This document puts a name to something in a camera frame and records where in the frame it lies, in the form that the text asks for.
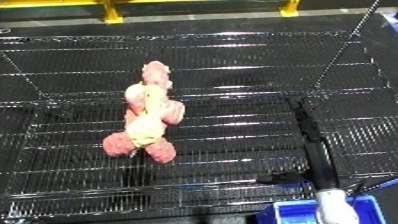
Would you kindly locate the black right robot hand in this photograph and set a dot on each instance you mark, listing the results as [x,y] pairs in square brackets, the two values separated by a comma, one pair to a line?
[314,146]

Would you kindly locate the pink and yellow soft toy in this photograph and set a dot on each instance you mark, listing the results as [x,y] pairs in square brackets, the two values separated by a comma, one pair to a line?
[148,113]

